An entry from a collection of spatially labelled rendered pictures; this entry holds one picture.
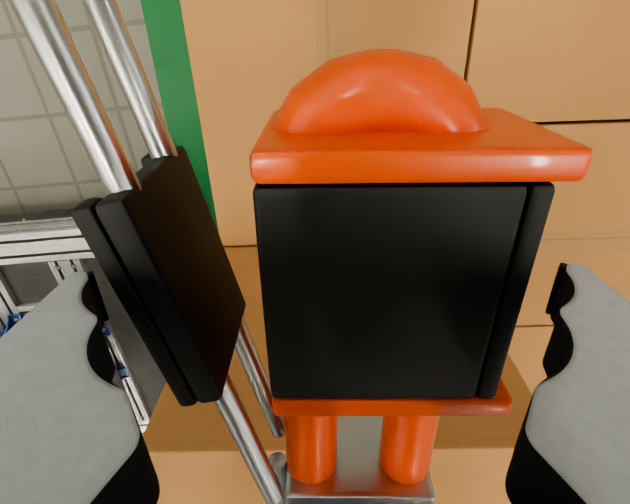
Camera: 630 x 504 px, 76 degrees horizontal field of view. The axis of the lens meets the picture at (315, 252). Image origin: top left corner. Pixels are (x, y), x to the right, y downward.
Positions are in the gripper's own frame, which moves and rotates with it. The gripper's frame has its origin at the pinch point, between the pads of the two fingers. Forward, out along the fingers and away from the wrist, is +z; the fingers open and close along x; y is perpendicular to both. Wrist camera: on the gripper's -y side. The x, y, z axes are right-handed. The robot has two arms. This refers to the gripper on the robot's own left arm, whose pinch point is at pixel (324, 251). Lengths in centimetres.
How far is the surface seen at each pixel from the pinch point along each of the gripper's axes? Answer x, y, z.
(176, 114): -40, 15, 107
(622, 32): 42, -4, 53
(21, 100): -82, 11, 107
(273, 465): -2.3, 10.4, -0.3
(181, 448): -13.5, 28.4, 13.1
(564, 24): 34, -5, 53
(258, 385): -2.8, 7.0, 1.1
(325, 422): 0.0, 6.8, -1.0
